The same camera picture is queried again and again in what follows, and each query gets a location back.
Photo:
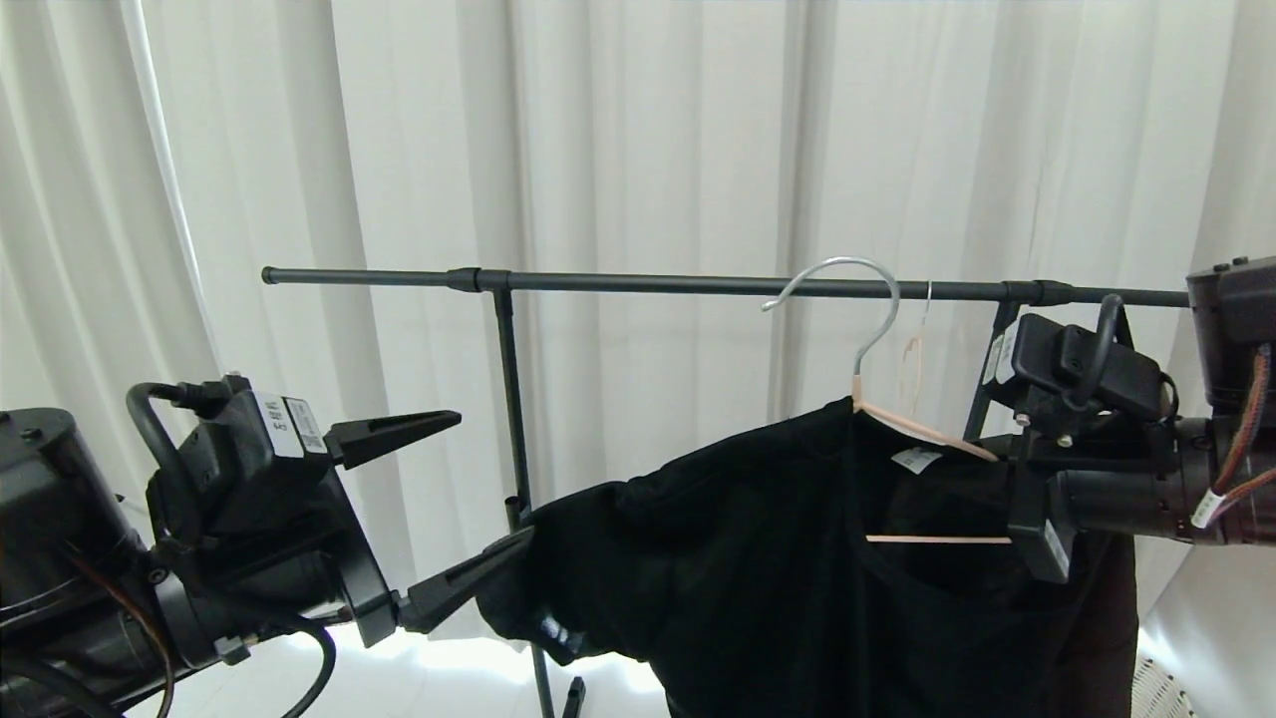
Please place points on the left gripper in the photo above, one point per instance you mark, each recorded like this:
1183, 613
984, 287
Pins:
279, 598

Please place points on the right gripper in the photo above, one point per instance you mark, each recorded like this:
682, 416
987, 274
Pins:
1116, 504

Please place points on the pink clothes hanger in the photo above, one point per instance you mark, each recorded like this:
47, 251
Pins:
904, 374
937, 539

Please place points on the black t-shirt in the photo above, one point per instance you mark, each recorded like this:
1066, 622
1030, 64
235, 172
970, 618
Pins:
748, 558

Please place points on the white laundry basket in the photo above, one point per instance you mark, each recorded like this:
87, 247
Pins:
1154, 693

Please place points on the black clothes rack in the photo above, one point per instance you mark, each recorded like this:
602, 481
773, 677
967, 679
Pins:
648, 283

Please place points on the white curtain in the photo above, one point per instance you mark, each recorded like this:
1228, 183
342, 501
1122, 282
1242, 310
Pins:
648, 130

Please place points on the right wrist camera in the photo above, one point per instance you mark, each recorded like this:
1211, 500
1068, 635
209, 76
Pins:
1057, 354

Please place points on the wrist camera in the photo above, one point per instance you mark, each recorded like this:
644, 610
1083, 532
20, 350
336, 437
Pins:
1057, 354
239, 469

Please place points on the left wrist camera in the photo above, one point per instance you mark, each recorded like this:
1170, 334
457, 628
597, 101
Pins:
239, 469

